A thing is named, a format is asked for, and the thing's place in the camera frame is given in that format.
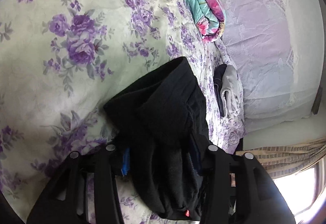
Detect black pants with smiley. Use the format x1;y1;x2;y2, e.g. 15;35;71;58
104;57;209;221

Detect striped beige curtain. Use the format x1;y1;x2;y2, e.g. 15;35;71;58
236;137;325;179

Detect window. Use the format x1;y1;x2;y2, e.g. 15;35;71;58
274;158;325;223

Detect folded grey garment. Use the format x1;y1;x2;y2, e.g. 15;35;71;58
220;65;241;118

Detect folded dark navy garment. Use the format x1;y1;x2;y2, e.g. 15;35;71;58
213;64;227;117

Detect purple floral bed sheet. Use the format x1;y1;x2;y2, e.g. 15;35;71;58
1;0;245;220

